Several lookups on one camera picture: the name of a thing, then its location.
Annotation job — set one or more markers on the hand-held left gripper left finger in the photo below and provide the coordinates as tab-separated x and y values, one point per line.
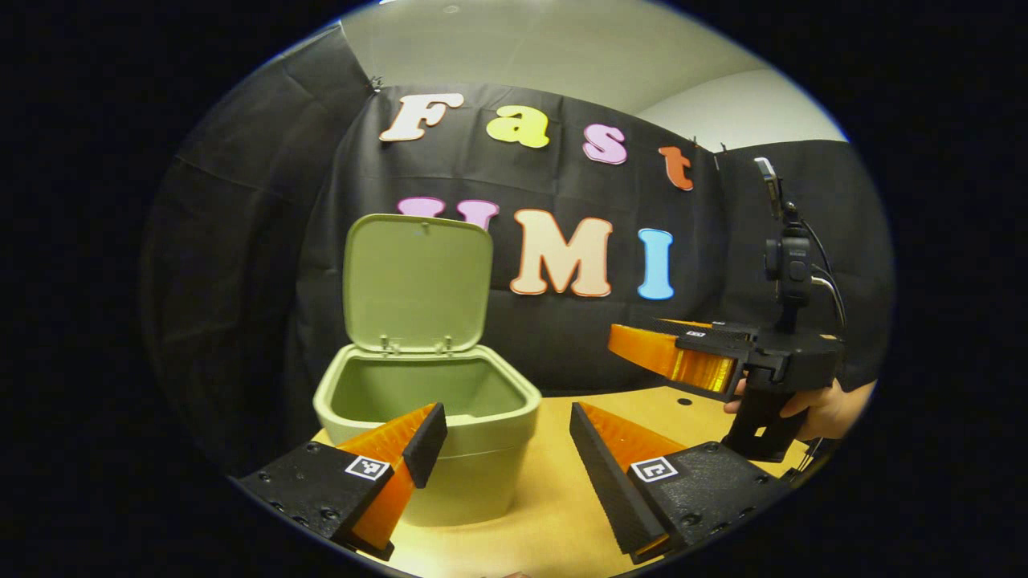
426	445

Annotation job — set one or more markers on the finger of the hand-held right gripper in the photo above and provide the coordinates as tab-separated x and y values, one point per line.
642	345
707	327

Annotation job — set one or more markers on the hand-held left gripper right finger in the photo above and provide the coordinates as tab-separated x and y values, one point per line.
606	482

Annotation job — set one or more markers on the green desktop garbage bin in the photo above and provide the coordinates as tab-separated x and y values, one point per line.
418	281

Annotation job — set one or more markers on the wooden desktop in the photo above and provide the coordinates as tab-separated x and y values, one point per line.
554	498

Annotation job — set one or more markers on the black backdrop cloth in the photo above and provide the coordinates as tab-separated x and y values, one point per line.
562	345

